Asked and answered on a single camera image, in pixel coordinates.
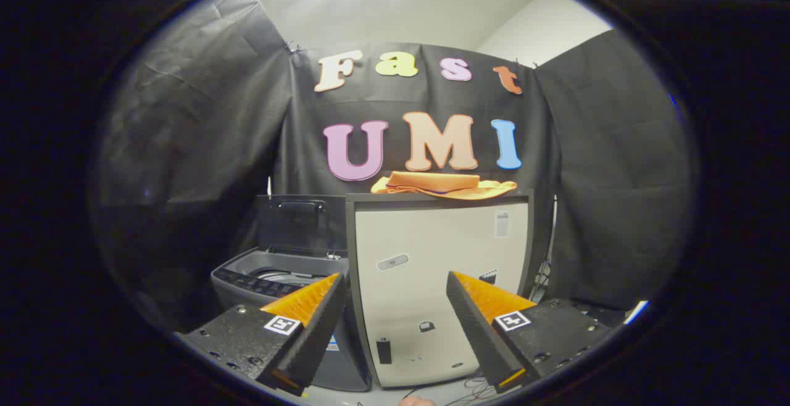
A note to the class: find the grey washing machine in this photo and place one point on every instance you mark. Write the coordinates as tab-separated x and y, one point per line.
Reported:
259	273

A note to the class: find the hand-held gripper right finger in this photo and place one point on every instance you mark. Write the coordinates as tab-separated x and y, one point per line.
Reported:
475	326

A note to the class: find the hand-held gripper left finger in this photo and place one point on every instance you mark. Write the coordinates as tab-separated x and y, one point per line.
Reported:
321	326

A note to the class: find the black backdrop cloth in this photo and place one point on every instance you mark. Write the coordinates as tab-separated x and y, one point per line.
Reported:
203	147

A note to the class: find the beige cabinet with dark frame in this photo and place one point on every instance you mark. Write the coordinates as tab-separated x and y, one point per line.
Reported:
432	239

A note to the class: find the orange shirt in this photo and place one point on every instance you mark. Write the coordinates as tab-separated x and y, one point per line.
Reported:
444	182

